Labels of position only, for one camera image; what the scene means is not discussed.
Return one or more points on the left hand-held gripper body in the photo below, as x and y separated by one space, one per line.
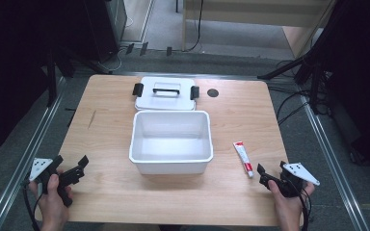
74 173

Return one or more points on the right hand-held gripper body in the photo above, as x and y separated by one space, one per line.
297 171

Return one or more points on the person's right hand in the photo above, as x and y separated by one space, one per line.
289 208

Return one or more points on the person's left hand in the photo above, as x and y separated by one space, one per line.
52 205

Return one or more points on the white and red tube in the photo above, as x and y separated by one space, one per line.
243 157

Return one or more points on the black metal stand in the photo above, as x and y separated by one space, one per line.
51 83

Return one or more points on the white plastic storage box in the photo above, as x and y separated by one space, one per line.
171 144

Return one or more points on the dark round table grommet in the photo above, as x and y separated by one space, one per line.
212 93

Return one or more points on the black tripod stand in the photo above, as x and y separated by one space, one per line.
313 73

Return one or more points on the dark curtain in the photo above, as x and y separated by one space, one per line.
363 80
16 64

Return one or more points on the small black floor block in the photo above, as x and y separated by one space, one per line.
169 51
144 48
130 48

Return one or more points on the black cabinet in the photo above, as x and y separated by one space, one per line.
104 29

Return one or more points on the metal floor rail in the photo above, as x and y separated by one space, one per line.
22 160
330 160

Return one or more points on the light wooden frame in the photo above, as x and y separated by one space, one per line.
250 14

